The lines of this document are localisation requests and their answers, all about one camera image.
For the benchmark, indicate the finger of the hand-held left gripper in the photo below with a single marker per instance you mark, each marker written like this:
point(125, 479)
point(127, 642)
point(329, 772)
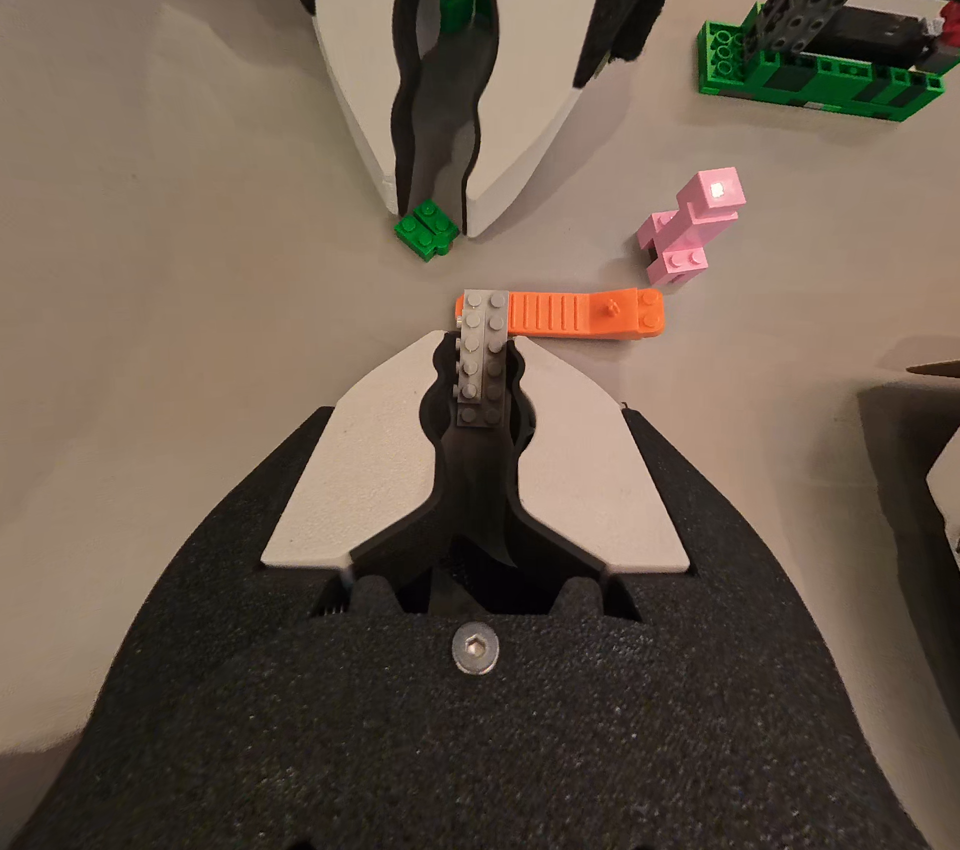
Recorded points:
point(356, 54)
point(536, 54)

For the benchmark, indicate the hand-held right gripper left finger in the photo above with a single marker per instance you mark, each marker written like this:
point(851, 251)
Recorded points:
point(352, 475)

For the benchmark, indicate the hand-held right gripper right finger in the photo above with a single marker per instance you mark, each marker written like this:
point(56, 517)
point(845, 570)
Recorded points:
point(592, 475)

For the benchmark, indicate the grey toy brick plate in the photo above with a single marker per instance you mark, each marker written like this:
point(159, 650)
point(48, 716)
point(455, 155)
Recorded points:
point(480, 362)

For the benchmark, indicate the green square toy brick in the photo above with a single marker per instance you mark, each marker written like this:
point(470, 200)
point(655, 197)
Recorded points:
point(425, 231)

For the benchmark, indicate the small green brick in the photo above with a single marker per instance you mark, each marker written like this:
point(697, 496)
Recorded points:
point(457, 8)

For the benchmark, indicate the orange brick separator tool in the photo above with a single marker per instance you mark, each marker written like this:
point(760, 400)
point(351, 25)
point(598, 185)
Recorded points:
point(577, 317)

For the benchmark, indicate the green grey black brick build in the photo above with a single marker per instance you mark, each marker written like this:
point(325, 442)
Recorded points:
point(810, 69)

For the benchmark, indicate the pink toy brick pig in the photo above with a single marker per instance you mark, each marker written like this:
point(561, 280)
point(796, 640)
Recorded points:
point(697, 227)

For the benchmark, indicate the green cardboard box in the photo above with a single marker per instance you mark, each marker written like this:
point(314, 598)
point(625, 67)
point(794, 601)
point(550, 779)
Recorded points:
point(946, 497)

